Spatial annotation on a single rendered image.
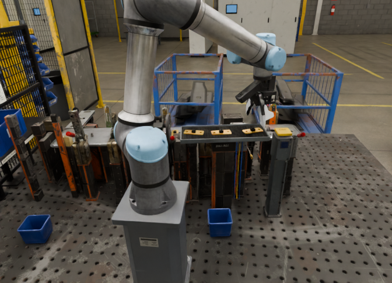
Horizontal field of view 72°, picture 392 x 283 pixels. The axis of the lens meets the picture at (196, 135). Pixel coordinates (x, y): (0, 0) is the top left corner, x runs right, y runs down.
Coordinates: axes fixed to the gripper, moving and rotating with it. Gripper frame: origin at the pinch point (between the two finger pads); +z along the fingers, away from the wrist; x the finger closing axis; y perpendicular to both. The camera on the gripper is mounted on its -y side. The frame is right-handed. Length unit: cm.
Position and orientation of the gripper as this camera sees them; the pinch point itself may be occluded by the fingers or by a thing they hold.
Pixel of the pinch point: (253, 122)
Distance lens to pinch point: 118.1
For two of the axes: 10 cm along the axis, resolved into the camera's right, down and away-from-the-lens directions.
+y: 9.6, -1.4, 2.4
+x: -2.8, -4.2, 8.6
